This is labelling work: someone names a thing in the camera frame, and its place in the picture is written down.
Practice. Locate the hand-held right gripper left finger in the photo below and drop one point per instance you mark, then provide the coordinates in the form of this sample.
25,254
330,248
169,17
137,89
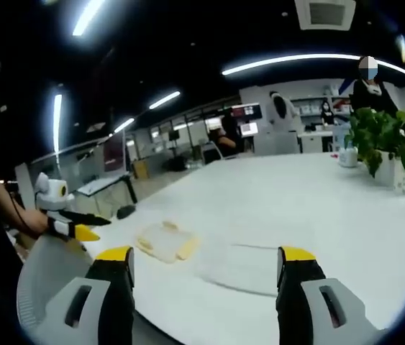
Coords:
114,287

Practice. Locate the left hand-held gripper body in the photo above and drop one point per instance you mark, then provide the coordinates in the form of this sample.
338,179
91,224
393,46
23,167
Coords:
54,192

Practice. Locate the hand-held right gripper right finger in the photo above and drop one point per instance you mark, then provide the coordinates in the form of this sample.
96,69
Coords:
295,287

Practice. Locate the white desk with black legs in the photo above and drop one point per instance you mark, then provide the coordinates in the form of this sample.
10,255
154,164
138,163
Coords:
105,183

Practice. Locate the grey white office chair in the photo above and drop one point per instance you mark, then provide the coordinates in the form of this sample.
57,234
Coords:
49,264

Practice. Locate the small black object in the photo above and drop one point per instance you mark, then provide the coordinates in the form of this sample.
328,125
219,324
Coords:
126,212

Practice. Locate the ceiling light strip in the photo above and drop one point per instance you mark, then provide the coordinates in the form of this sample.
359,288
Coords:
164,100
87,16
123,125
57,122

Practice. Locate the dark red monitor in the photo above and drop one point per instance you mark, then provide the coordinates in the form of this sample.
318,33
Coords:
114,152

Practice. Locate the cardboard box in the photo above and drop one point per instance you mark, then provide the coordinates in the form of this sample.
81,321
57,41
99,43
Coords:
141,169

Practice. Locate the white round container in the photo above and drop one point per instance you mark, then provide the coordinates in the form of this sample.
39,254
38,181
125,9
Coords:
347,157

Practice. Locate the white counter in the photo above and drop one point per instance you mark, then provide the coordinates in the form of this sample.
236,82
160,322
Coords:
313,142

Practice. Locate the white plant pot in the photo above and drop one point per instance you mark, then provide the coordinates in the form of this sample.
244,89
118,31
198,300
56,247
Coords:
391,169

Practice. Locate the blue and white bottle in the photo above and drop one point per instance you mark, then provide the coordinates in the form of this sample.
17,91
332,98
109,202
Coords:
340,138

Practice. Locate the green leafy plant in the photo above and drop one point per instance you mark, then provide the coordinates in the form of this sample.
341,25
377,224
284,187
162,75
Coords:
378,133

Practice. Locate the white shelf with boxes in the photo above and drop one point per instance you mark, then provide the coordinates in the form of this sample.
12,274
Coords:
310,108

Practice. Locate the long curved ceiling light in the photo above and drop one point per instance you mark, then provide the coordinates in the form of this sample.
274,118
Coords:
295,60

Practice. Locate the ceiling air vent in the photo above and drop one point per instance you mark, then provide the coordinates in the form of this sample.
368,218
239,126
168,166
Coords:
326,12

